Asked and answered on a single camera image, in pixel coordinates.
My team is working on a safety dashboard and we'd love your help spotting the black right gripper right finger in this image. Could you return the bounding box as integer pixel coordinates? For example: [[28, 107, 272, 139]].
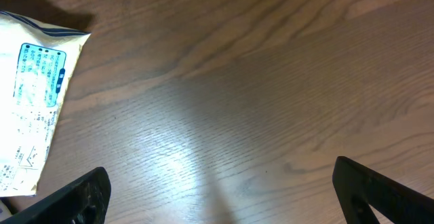
[[332, 156, 433, 224]]

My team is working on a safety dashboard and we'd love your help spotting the white blue snack bag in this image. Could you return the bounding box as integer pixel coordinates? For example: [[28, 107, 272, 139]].
[[1, 11, 90, 197]]

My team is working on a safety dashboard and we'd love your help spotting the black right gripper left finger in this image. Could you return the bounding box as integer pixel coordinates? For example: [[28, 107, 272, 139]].
[[1, 167, 111, 224]]

